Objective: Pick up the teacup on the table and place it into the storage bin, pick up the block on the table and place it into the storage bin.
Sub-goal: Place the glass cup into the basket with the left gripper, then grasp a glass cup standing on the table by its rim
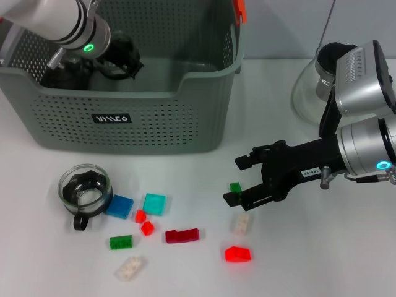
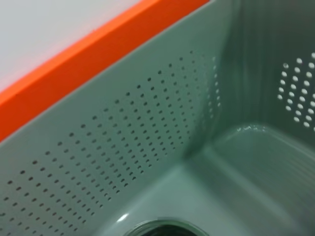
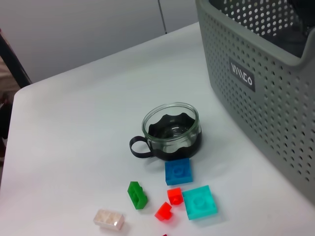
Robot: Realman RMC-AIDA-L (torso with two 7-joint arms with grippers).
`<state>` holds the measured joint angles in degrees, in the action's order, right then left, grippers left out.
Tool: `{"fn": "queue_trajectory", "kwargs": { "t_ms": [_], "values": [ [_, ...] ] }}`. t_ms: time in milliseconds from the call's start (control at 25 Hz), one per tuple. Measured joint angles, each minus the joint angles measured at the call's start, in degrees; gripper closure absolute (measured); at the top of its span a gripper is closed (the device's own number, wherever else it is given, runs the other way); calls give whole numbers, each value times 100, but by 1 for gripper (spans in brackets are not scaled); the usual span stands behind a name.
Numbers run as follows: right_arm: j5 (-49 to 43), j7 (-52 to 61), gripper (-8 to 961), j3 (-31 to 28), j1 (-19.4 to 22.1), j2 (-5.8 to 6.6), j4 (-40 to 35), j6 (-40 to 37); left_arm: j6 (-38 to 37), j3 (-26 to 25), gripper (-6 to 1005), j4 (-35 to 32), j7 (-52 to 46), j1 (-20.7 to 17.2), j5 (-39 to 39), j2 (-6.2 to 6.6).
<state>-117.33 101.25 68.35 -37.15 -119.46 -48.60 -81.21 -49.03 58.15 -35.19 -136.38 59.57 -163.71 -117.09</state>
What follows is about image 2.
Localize glass teacup with black handle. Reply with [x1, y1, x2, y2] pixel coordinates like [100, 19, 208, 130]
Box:
[126, 217, 206, 236]

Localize grey-green perforated storage bin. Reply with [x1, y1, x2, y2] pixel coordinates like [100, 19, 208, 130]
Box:
[0, 0, 315, 236]

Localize orange bin carry handle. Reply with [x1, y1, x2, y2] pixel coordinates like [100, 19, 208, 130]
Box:
[0, 0, 215, 144]

